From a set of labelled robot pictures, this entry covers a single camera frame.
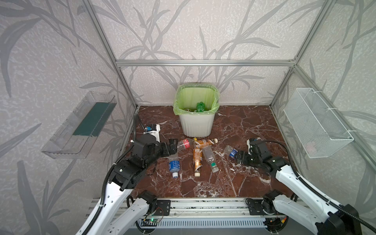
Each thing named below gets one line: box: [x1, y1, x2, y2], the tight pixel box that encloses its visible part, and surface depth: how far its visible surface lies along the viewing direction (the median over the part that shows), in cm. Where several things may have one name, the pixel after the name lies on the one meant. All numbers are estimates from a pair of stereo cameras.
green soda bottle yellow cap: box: [196, 101, 206, 113], surface depth 103 cm
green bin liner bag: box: [172, 83, 220, 116], surface depth 94 cm
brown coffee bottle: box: [192, 144, 203, 178], surface depth 88 cm
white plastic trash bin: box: [179, 113, 216, 138], surface depth 90 cm
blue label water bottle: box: [223, 144, 238, 160], surface depth 95 cm
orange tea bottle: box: [192, 137, 219, 149], surface depth 95 cm
